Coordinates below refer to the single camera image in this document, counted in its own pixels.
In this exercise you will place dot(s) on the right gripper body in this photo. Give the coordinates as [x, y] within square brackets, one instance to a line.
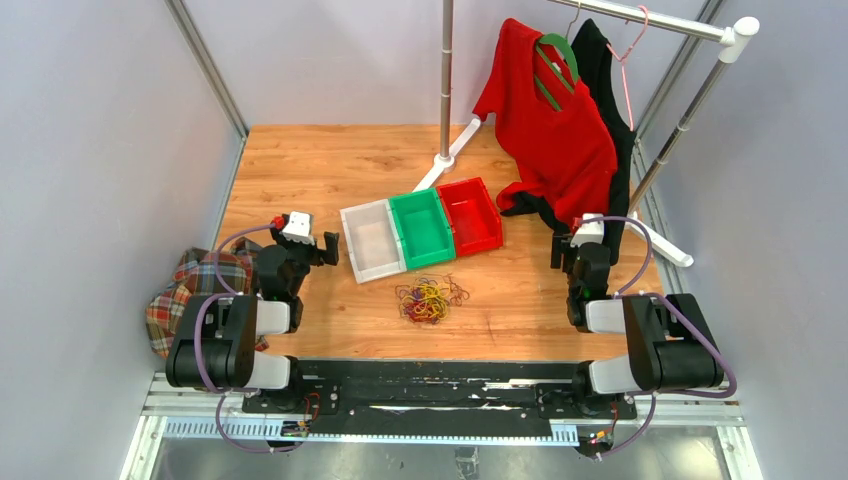
[561, 247]

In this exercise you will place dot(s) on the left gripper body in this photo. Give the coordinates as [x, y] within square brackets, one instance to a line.
[300, 254]

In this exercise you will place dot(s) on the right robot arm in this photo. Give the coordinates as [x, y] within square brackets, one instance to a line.
[669, 345]

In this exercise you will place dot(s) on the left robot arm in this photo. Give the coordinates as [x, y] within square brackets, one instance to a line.
[214, 347]

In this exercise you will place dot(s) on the white plastic bin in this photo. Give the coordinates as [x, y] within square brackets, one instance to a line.
[373, 243]

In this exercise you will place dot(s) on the green plastic bin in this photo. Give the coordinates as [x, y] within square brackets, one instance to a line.
[423, 228]

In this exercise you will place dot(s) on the red shirt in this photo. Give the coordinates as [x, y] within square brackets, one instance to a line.
[566, 157]

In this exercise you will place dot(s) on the plaid flannel shirt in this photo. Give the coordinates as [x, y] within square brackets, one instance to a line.
[195, 273]

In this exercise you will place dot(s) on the red plastic bin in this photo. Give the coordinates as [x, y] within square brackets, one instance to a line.
[475, 223]

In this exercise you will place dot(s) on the pink clothes hanger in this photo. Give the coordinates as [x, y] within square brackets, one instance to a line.
[622, 60]

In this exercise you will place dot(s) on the black shirt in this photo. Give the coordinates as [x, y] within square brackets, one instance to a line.
[595, 64]

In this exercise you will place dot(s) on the green clothes hanger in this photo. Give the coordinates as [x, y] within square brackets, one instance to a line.
[557, 55]

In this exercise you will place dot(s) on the metal clothes rack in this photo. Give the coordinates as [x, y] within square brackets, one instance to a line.
[733, 39]

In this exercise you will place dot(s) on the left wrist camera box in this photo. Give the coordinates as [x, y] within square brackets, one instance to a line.
[298, 228]

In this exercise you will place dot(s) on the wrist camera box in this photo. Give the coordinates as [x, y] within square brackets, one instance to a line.
[589, 229]
[298, 228]

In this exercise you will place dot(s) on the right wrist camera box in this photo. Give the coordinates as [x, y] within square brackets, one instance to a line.
[589, 229]

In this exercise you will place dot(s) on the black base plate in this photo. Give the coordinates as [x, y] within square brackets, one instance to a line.
[445, 400]

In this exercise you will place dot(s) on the aluminium frame rail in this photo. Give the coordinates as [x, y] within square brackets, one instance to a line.
[202, 55]

